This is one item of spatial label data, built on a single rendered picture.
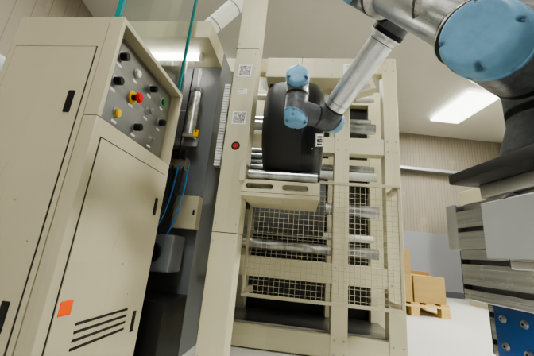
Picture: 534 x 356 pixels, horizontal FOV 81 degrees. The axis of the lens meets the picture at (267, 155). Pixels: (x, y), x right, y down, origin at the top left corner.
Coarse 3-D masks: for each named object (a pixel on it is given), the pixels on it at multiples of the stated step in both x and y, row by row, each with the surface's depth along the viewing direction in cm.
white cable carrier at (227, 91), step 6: (228, 84) 174; (228, 90) 173; (228, 96) 172; (222, 102) 171; (228, 102) 174; (222, 108) 170; (228, 108) 172; (222, 114) 169; (222, 120) 168; (222, 126) 166; (222, 132) 165; (222, 138) 164; (216, 144) 164; (222, 144) 164; (216, 150) 163; (222, 150) 164; (216, 156) 161; (216, 162) 161
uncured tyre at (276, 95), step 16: (272, 96) 148; (320, 96) 148; (272, 112) 144; (272, 128) 142; (288, 128) 141; (304, 128) 140; (272, 144) 143; (288, 144) 142; (304, 144) 141; (272, 160) 146; (288, 160) 144; (304, 160) 143; (320, 160) 146
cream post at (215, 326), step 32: (256, 0) 189; (256, 32) 182; (256, 64) 175; (256, 96) 177; (224, 160) 159; (224, 192) 154; (224, 224) 149; (224, 256) 144; (224, 288) 140; (224, 320) 136; (224, 352) 133
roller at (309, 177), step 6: (252, 174) 147; (258, 174) 147; (264, 174) 147; (270, 174) 146; (276, 174) 146; (282, 174) 146; (288, 174) 145; (294, 174) 145; (300, 174) 145; (306, 174) 145; (312, 174) 144; (318, 174) 144; (288, 180) 146; (294, 180) 146; (300, 180) 145; (306, 180) 144; (312, 180) 144; (318, 180) 144
